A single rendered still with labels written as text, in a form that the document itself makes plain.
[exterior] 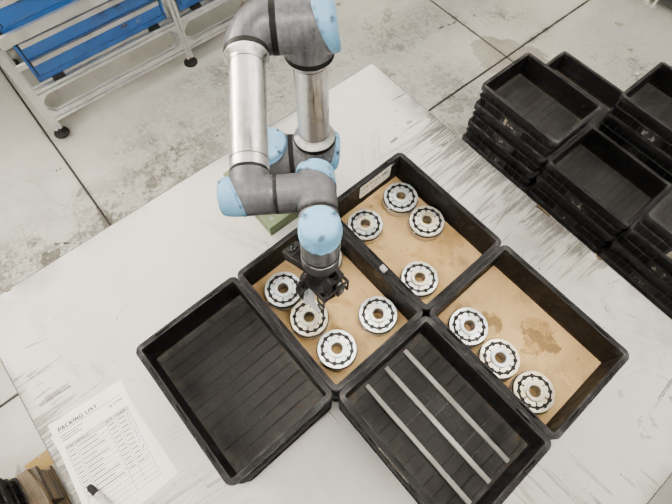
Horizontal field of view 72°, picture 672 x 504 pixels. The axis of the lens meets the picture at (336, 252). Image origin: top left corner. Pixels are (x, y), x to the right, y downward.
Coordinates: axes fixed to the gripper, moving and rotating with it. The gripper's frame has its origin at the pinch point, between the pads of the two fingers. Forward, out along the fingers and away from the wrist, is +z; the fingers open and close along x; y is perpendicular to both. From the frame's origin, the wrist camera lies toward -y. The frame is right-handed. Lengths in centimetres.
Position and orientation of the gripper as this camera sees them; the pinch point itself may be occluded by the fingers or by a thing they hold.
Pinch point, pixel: (315, 291)
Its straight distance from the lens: 111.0
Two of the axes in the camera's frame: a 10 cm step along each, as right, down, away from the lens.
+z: -0.2, 4.5, 8.9
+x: 7.5, -5.8, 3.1
